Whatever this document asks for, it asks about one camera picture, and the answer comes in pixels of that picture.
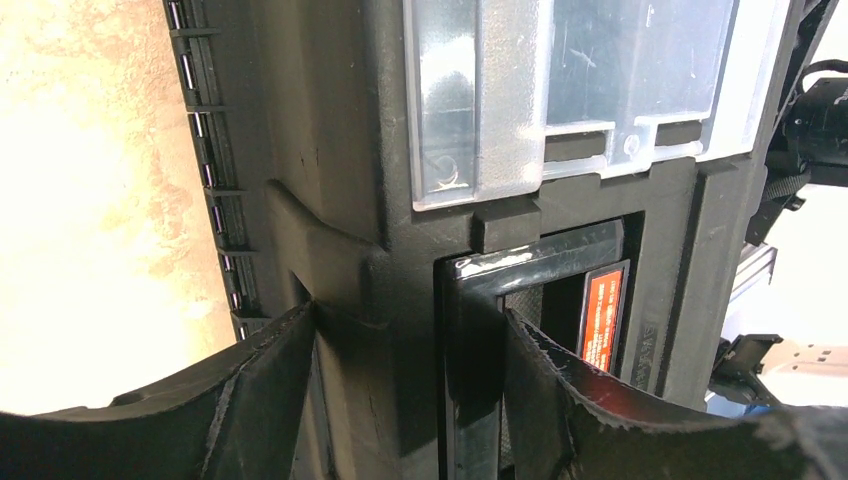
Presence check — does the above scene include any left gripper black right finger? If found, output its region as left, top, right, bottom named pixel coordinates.
left=504, top=313, right=847, bottom=479

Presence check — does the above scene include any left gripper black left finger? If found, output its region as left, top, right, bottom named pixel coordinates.
left=1, top=304, right=315, bottom=479

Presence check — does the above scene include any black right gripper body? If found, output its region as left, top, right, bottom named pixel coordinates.
left=745, top=59, right=847, bottom=246

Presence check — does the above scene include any black plastic toolbox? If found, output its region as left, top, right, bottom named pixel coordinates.
left=164, top=1, right=837, bottom=479

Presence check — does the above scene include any aluminium rail frame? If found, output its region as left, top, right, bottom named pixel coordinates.
left=729, top=243, right=778, bottom=304

